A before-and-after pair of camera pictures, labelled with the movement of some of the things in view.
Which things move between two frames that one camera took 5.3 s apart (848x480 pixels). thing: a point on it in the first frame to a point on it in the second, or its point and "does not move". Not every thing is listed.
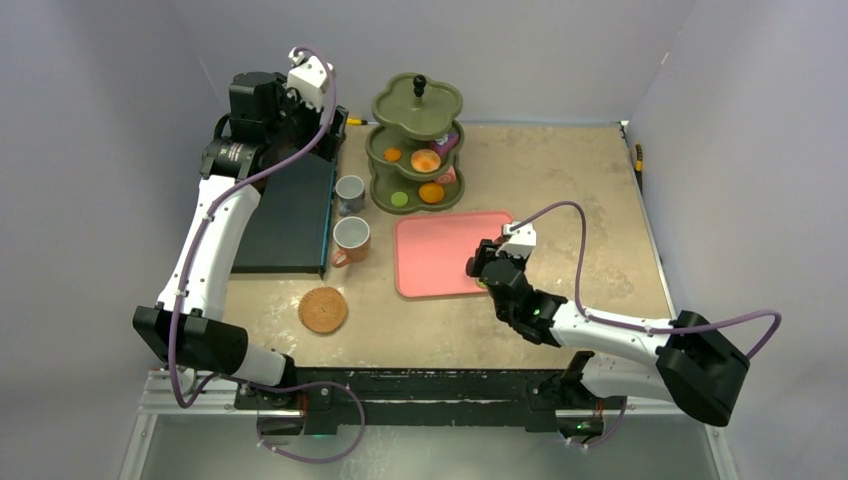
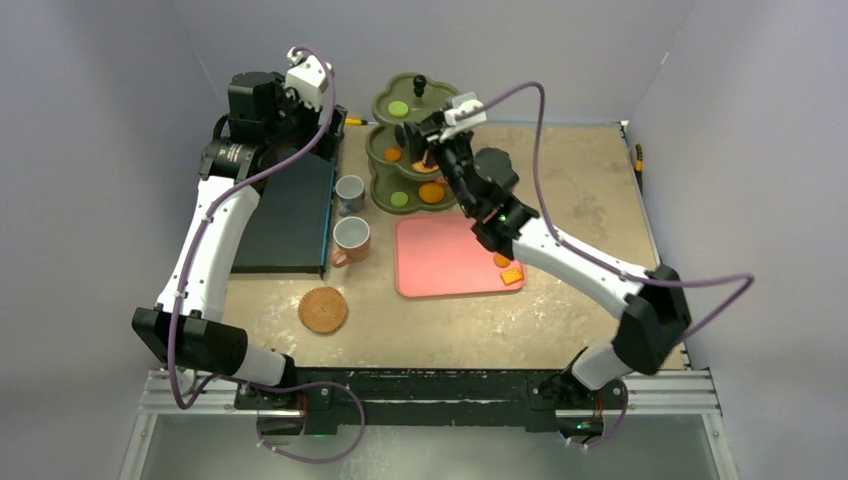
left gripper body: [303, 121] does not move
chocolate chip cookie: [392, 154] does not move
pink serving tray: [432, 250] does not move
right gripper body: [482, 254] to [428, 129]
